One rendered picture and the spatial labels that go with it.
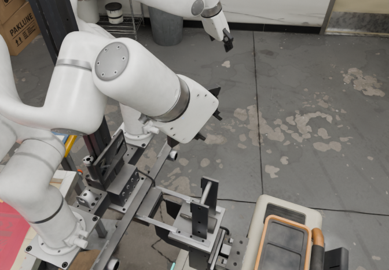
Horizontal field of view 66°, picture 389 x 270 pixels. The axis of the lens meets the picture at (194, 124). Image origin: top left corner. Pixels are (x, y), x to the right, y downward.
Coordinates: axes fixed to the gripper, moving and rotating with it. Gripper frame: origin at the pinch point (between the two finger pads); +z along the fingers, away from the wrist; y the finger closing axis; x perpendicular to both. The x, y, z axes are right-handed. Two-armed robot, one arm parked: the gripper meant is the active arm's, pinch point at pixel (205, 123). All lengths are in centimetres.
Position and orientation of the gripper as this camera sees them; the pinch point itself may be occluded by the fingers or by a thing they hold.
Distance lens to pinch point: 59.8
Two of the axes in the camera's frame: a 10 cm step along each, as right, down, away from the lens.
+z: 4.1, 2.5, 8.8
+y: 6.3, -7.8, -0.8
